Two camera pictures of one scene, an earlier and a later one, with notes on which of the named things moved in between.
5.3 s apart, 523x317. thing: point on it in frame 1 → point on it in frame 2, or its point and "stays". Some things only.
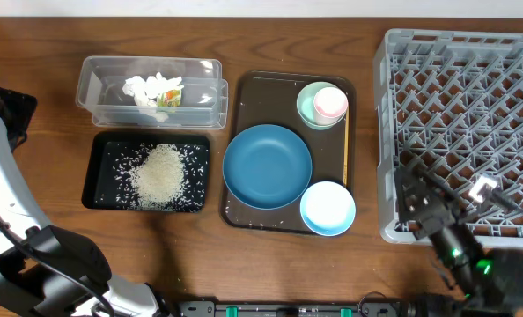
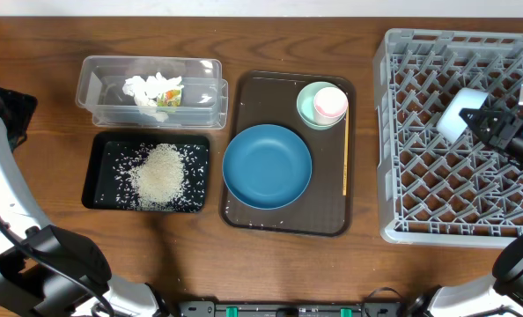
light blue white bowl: x=327 y=209 → x=451 y=124
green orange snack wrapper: x=172 y=98 stays
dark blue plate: x=267 y=166 stays
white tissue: x=149 y=106 stays
